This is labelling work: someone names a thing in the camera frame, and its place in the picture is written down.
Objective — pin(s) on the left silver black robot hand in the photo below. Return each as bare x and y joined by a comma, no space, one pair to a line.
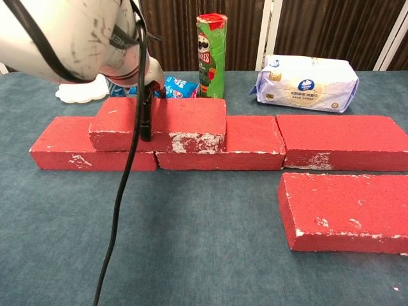
147,121

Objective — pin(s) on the red brick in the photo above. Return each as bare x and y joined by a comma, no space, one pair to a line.
344,134
191,118
57,143
255,137
344,204

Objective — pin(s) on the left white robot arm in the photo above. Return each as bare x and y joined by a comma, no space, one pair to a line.
63,32

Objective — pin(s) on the blue spray bottle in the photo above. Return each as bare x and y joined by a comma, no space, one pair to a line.
116,90

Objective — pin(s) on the blue snack bag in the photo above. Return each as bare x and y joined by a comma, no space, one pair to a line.
178,87

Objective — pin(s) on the white flower-shaped plate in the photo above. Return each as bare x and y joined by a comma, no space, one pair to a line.
83,94

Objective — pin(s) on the brown ribbed partition panel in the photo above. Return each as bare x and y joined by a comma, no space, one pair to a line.
403,38
178,32
318,28

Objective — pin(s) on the green Pringles can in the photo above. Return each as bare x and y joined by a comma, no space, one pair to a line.
212,48

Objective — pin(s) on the teal felt table cover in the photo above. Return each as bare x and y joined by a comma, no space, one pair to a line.
204,223

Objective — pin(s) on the white tissue pack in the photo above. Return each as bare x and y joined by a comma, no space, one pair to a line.
306,86

